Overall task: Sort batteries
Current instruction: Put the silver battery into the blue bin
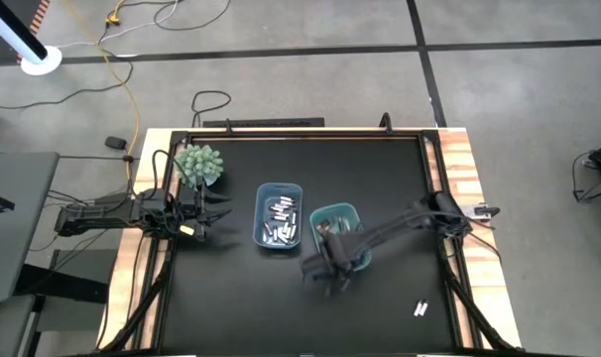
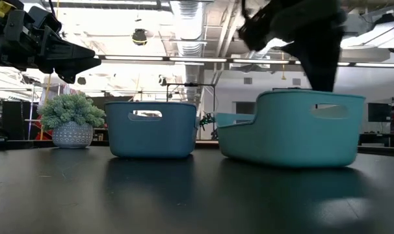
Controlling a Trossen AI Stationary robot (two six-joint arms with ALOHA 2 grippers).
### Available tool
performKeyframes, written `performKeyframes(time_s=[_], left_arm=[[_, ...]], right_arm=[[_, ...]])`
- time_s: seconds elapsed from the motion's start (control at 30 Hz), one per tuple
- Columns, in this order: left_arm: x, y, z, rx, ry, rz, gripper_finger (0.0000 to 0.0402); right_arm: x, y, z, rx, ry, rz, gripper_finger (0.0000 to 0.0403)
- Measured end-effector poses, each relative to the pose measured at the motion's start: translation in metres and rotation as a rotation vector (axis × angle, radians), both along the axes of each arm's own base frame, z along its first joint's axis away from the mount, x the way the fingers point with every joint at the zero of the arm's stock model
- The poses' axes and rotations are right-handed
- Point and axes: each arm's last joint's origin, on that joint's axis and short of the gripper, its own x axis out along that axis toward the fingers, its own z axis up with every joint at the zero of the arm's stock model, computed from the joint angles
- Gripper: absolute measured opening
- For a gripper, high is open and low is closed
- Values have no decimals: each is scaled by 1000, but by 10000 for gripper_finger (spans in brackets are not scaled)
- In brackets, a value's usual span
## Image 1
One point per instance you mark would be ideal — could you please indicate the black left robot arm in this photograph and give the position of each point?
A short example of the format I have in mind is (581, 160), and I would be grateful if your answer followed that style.
(97, 215)

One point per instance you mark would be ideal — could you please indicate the green succulent in patterned pot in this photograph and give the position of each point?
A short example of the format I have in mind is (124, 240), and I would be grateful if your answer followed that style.
(199, 163)

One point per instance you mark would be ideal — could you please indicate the blue plastic bin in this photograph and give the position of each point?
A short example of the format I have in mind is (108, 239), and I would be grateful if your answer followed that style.
(266, 191)

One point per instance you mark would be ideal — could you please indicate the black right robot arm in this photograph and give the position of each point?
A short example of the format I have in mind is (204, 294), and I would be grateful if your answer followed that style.
(395, 225)

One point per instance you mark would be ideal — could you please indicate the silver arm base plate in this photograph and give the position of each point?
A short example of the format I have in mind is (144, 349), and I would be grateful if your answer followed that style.
(480, 211)

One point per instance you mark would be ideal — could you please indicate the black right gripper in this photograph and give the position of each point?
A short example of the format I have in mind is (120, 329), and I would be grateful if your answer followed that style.
(332, 258)

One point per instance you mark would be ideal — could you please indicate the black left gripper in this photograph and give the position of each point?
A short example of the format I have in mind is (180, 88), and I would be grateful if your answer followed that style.
(191, 212)

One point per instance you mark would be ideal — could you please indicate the black frame strut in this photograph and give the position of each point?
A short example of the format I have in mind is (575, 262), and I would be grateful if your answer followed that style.
(142, 310)
(471, 307)

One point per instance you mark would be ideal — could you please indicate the teal plastic bin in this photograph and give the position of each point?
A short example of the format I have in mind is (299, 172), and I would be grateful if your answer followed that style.
(342, 213)

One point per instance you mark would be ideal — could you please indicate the black table clamp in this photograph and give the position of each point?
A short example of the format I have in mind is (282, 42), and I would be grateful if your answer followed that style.
(227, 128)
(386, 124)

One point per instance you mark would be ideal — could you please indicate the gray desk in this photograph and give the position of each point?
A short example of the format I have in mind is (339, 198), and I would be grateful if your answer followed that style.
(18, 233)

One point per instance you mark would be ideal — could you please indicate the black flat bar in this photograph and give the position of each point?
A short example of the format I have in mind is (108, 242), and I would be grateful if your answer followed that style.
(271, 122)

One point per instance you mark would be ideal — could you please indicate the black power adapter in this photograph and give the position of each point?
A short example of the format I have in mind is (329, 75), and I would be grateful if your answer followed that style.
(115, 143)

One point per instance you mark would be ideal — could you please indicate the black white pole with base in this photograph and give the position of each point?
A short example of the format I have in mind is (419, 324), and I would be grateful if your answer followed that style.
(41, 60)

